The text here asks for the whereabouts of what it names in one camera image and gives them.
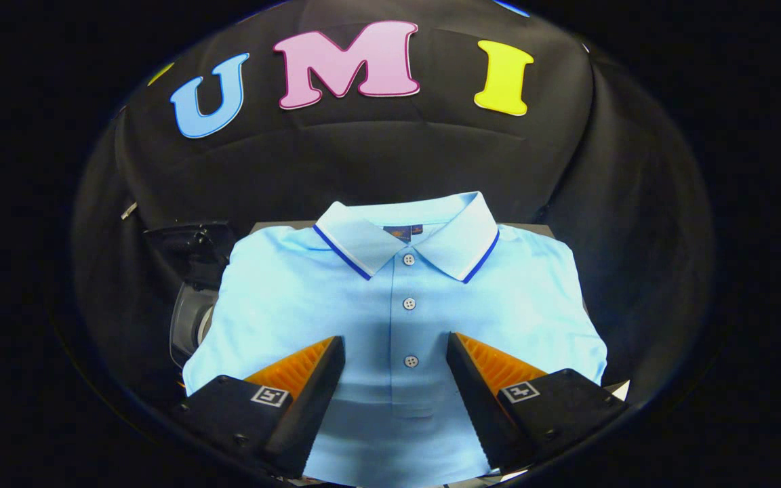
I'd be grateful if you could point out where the beige cabinet with black top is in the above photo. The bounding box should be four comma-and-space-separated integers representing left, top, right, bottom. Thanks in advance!
248, 220, 591, 316

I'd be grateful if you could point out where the black backdrop cloth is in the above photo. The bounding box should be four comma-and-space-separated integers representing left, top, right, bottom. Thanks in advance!
68, 0, 713, 407

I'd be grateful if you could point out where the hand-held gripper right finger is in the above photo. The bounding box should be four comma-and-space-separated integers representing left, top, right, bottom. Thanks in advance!
446, 331, 630, 475

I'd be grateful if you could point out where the light blue polo shirt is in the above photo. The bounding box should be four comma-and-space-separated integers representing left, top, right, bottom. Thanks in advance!
182, 191, 608, 487

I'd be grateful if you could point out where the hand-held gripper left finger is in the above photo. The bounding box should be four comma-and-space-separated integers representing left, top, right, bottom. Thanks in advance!
172, 335, 346, 479

